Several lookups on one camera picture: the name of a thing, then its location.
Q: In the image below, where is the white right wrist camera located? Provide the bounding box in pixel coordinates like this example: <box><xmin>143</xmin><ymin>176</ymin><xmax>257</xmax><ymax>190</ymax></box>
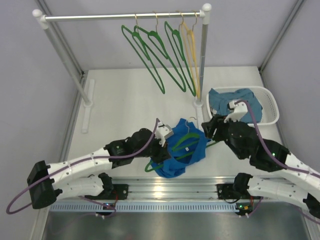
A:
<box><xmin>223</xmin><ymin>99</ymin><xmax>248</xmax><ymax>123</ymax></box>

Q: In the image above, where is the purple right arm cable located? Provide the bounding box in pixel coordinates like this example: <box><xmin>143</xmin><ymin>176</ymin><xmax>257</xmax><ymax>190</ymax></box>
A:
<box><xmin>233</xmin><ymin>99</ymin><xmax>320</xmax><ymax>222</ymax></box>

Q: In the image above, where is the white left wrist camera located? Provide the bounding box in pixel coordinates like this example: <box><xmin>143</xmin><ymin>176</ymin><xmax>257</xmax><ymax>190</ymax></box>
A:
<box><xmin>155</xmin><ymin>120</ymin><xmax>174</xmax><ymax>147</ymax></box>

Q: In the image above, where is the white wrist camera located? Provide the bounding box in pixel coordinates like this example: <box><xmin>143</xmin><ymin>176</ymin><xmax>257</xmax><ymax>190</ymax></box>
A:
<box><xmin>223</xmin><ymin>99</ymin><xmax>248</xmax><ymax>123</ymax></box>
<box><xmin>155</xmin><ymin>120</ymin><xmax>174</xmax><ymax>147</ymax></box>

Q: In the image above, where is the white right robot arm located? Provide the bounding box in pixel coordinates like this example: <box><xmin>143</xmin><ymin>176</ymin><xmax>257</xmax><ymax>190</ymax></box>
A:
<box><xmin>201</xmin><ymin>114</ymin><xmax>320</xmax><ymax>218</ymax></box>

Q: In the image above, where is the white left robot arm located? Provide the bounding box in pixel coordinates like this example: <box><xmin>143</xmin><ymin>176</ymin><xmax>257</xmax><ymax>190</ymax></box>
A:
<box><xmin>27</xmin><ymin>124</ymin><xmax>173</xmax><ymax>210</ymax></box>

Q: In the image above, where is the blue tank top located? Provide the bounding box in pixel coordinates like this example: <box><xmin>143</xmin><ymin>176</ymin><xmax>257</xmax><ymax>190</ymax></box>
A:
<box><xmin>155</xmin><ymin>117</ymin><xmax>212</xmax><ymax>178</ymax></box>

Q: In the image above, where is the silver clothes rack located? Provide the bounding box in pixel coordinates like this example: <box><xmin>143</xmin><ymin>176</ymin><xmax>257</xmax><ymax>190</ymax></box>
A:
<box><xmin>31</xmin><ymin>2</ymin><xmax>213</xmax><ymax>133</ymax></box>

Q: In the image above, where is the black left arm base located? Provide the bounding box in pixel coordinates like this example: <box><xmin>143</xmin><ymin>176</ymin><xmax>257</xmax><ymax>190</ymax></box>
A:
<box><xmin>98</xmin><ymin>184</ymin><xmax>129</xmax><ymax>200</ymax></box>

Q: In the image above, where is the green hanger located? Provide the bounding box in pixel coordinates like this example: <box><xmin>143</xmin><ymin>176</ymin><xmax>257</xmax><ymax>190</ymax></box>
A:
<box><xmin>138</xmin><ymin>26</ymin><xmax>178</xmax><ymax>79</ymax></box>
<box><xmin>144</xmin><ymin>116</ymin><xmax>220</xmax><ymax>173</ymax></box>
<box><xmin>121</xmin><ymin>14</ymin><xmax>166</xmax><ymax>94</ymax></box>
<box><xmin>164</xmin><ymin>21</ymin><xmax>198</xmax><ymax>97</ymax></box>

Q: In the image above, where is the white laundry basket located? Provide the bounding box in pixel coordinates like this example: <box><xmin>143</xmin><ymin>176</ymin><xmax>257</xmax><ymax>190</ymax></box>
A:
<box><xmin>206</xmin><ymin>86</ymin><xmax>279</xmax><ymax>127</ymax></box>

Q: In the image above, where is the yellow hanger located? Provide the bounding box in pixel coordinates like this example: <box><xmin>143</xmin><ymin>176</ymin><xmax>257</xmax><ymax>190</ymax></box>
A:
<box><xmin>179</xmin><ymin>11</ymin><xmax>200</xmax><ymax>98</ymax></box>

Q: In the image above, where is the perforated cable duct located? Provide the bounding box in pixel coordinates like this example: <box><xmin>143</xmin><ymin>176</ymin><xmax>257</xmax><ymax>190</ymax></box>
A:
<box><xmin>49</xmin><ymin>201</ymin><xmax>253</xmax><ymax>213</ymax></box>

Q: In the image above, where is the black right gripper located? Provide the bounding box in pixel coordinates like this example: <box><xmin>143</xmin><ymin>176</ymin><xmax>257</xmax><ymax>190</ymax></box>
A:
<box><xmin>200</xmin><ymin>112</ymin><xmax>244</xmax><ymax>159</ymax></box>

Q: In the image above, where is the light blue garment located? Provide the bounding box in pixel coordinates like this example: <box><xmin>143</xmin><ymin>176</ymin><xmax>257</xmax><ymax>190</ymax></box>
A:
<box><xmin>208</xmin><ymin>88</ymin><xmax>263</xmax><ymax>123</ymax></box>

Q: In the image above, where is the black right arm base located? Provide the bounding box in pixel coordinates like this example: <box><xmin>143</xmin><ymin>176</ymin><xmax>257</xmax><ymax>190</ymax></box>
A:
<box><xmin>216</xmin><ymin>183</ymin><xmax>251</xmax><ymax>204</ymax></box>

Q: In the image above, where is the aluminium mounting rail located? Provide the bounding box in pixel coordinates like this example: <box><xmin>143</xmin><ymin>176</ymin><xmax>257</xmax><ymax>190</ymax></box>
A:
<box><xmin>111</xmin><ymin>176</ymin><xmax>235</xmax><ymax>202</ymax></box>

